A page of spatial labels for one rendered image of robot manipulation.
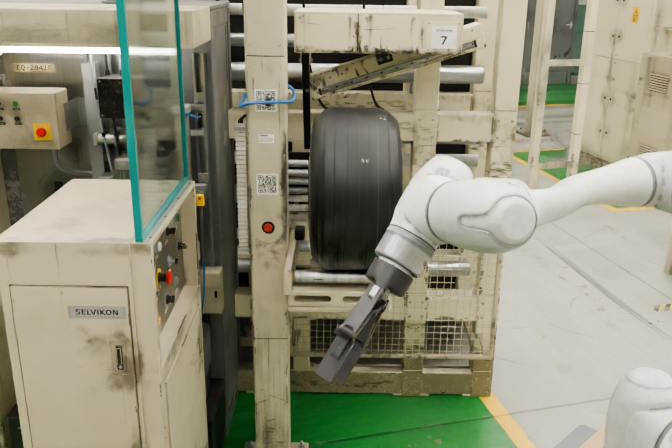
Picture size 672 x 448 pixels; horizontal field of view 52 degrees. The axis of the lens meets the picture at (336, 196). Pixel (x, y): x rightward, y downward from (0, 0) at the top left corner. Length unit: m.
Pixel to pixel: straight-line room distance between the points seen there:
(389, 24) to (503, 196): 1.61
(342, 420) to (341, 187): 1.39
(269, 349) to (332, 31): 1.19
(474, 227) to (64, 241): 1.16
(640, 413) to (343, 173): 1.07
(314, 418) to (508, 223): 2.39
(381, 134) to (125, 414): 1.13
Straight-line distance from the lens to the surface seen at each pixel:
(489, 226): 1.01
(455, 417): 3.35
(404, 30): 2.56
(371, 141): 2.25
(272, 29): 2.30
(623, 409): 1.81
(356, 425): 3.25
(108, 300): 1.90
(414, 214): 1.15
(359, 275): 2.43
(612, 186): 1.42
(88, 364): 2.01
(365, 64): 2.71
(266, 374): 2.72
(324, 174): 2.21
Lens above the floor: 1.92
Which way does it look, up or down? 18 degrees down
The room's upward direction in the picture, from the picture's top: 1 degrees clockwise
